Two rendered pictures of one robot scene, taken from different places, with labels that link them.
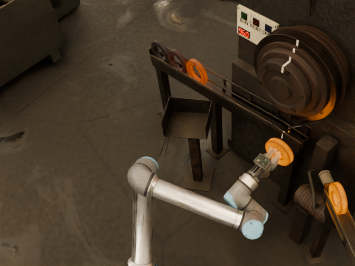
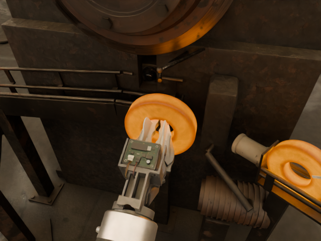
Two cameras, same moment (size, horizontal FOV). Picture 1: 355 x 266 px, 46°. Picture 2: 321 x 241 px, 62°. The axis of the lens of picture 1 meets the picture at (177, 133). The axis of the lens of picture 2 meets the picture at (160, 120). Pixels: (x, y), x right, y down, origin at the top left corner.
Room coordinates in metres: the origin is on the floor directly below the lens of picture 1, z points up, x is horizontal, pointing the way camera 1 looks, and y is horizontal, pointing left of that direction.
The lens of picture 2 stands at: (0.86, -0.21, 1.22)
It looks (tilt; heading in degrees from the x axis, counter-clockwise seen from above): 43 degrees down; 319
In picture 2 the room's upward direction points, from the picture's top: straight up
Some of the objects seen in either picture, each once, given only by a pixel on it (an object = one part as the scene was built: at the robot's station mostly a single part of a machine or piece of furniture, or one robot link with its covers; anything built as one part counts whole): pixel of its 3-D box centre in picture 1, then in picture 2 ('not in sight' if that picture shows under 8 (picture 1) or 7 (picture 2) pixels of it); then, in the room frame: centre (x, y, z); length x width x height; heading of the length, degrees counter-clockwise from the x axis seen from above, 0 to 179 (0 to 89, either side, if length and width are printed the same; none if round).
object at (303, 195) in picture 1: (309, 220); (224, 230); (1.03, -0.68, 0.27); 0.22 x 0.13 x 0.53; 35
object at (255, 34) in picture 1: (257, 29); not in sight; (1.72, -0.49, 1.15); 0.26 x 0.02 x 0.18; 35
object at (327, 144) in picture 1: (324, 154); (218, 115); (1.20, -0.74, 0.68); 0.11 x 0.08 x 0.24; 125
